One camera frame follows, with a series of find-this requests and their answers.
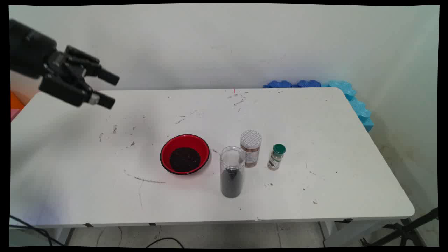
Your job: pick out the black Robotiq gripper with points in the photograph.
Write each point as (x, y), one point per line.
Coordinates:
(31, 52)

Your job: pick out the clear plastic jar with seeds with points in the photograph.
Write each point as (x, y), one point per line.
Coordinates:
(231, 182)

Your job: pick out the orange block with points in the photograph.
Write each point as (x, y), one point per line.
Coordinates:
(15, 101)

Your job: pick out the pink block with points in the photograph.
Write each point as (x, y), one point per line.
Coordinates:
(14, 114)

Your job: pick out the red bowl with black rim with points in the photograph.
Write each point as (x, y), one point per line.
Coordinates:
(185, 141)

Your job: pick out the loose black seeds heap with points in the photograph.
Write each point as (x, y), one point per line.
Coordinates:
(184, 159)

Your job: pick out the white table leg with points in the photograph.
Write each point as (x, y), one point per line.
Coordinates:
(350, 232)
(59, 236)

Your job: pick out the nut jar with patterned lid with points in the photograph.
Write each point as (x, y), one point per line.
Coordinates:
(251, 139)

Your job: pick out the dark blue foam tile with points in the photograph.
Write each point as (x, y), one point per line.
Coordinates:
(308, 83)
(280, 84)

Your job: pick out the spice bottle with green cap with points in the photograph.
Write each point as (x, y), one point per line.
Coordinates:
(279, 149)

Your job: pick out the light blue foam tile stack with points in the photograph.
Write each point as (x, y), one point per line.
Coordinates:
(357, 106)

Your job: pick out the black tripod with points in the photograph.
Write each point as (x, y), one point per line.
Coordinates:
(406, 231)

